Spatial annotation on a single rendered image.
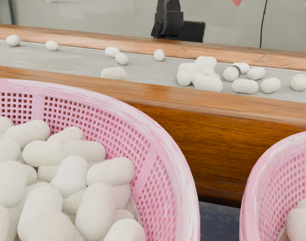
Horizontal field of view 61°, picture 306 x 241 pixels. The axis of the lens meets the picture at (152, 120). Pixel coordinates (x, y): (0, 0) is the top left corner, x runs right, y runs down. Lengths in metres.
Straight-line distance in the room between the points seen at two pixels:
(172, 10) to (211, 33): 1.64
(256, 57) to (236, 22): 1.92
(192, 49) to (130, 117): 0.41
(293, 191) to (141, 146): 0.10
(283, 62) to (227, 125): 0.39
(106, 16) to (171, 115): 2.41
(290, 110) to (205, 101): 0.07
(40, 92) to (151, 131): 0.12
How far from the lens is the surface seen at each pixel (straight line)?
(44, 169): 0.19
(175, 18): 0.85
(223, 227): 0.24
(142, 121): 0.17
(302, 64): 0.60
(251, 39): 2.53
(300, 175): 0.19
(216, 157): 0.23
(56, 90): 0.23
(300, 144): 0.18
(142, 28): 2.52
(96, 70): 0.42
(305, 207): 0.19
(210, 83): 0.33
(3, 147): 0.20
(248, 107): 0.23
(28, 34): 0.70
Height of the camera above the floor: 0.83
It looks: 23 degrees down
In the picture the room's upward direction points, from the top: 4 degrees clockwise
